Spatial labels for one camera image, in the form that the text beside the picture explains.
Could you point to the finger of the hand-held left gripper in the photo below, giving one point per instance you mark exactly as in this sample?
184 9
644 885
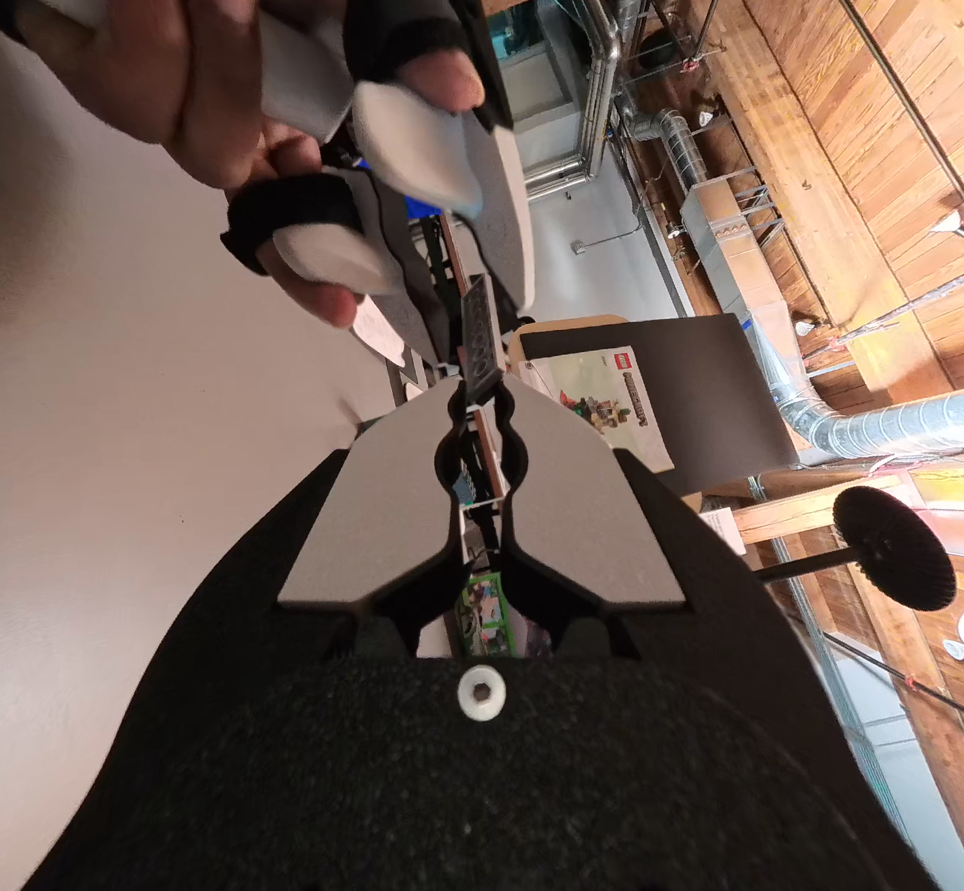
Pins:
407 311
504 228

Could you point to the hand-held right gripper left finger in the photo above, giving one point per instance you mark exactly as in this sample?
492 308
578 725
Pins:
376 522

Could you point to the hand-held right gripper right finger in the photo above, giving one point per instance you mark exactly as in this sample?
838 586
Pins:
587 522

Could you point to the dark grey lego plate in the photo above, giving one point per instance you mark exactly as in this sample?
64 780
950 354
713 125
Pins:
480 333

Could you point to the lego instruction booklet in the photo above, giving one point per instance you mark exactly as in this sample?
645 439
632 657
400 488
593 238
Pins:
602 416

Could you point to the green lego box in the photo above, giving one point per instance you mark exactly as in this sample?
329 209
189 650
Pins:
486 612

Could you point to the person's left hand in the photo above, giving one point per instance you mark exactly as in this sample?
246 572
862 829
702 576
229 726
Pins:
173 40

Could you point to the silver ceiling pipes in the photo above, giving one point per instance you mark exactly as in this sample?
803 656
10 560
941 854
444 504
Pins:
602 77

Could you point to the dark grey panel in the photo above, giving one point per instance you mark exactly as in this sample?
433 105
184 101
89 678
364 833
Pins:
715 394

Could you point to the silver rectangular ventilation duct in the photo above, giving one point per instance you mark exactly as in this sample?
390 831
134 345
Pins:
723 228

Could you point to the silver round ventilation duct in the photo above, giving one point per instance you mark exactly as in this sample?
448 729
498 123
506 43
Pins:
866 424

